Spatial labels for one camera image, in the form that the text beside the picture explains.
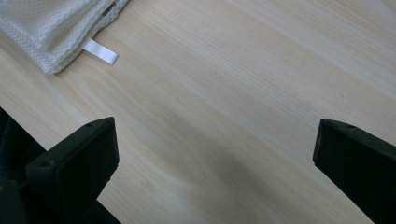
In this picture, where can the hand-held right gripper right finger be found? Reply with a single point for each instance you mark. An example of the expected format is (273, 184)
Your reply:
(358, 161)

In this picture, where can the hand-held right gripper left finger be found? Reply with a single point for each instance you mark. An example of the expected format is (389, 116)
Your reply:
(77, 161)

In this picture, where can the white mesh laundry bag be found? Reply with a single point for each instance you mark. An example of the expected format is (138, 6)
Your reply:
(46, 25)

